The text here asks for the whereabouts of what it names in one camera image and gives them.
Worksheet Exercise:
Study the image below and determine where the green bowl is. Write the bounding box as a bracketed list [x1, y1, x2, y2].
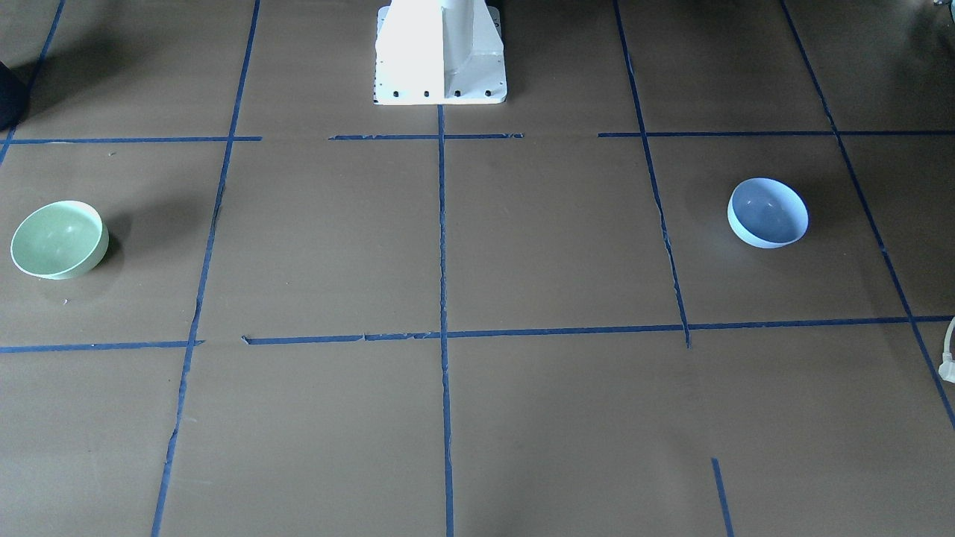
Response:
[10, 200, 110, 280]

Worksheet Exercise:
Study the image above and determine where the white power plug cable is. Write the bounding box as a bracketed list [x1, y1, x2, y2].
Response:
[938, 317, 955, 384]

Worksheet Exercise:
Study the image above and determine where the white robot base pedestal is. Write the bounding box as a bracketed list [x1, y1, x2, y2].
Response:
[373, 1, 508, 106]

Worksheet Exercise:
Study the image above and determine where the blue bowl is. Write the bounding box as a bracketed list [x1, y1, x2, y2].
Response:
[727, 177, 810, 249]

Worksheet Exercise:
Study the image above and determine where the dark object at edge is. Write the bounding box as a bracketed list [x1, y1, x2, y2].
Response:
[1, 63, 28, 130]

